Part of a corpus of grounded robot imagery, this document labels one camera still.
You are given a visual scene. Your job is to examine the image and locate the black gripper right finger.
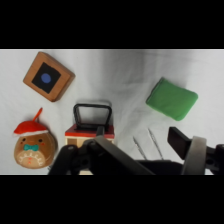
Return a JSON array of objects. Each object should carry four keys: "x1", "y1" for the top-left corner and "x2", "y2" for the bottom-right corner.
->
[{"x1": 167, "y1": 126, "x2": 224, "y2": 176}]

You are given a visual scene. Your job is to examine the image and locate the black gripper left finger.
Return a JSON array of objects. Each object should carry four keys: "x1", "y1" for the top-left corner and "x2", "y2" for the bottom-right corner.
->
[{"x1": 48, "y1": 125, "x2": 155, "y2": 176}]

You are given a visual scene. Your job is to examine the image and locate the silver metal tweezers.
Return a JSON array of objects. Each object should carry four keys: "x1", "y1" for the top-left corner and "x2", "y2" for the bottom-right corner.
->
[{"x1": 132, "y1": 128, "x2": 165, "y2": 161}]

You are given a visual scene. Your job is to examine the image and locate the green bean bag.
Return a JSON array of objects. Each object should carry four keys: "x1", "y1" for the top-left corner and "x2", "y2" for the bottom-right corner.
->
[{"x1": 145, "y1": 77, "x2": 199, "y2": 122}]

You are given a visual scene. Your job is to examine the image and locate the white tablecloth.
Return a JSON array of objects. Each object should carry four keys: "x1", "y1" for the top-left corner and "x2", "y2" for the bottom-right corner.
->
[{"x1": 0, "y1": 49, "x2": 224, "y2": 176}]

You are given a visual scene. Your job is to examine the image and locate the gingerbread man plush toy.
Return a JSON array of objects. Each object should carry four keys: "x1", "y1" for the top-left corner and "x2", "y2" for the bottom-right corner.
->
[{"x1": 12, "y1": 107, "x2": 59, "y2": 170}]

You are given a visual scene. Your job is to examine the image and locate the wooden block with blue dot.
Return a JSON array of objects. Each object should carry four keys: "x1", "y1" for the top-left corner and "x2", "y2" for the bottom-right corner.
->
[{"x1": 22, "y1": 51, "x2": 76, "y2": 103}]

